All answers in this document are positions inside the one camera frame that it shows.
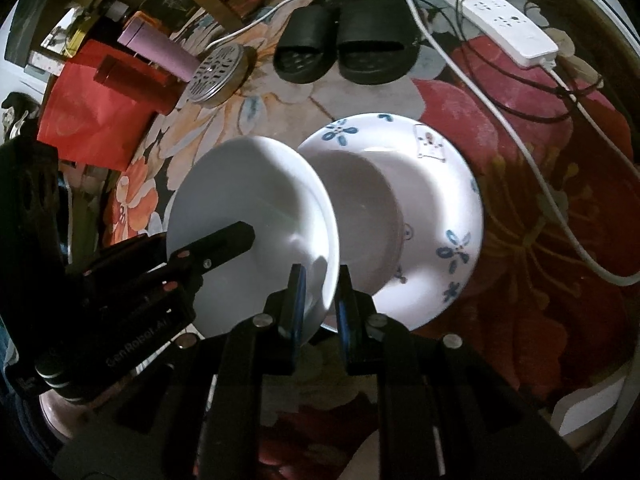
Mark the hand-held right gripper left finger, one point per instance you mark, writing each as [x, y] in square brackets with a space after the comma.
[299, 290]

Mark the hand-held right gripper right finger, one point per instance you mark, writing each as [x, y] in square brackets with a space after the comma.
[344, 305]

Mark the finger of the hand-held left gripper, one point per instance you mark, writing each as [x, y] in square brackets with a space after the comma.
[220, 245]
[125, 255]

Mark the small white-inside bowl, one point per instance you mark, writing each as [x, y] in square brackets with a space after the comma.
[250, 185]

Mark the bear print plate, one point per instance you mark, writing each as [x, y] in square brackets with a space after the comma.
[440, 200]

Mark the red bag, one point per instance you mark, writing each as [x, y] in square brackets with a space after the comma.
[85, 125]

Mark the round perforated metal tin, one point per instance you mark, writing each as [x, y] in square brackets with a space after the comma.
[215, 70]

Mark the red tumbler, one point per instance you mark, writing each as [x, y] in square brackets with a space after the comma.
[135, 80]

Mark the pink tumbler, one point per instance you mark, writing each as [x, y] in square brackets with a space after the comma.
[160, 50]

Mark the black slipper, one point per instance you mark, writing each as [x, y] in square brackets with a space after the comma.
[310, 30]
[380, 25]

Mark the white power strip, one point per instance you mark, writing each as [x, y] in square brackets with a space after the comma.
[505, 25]

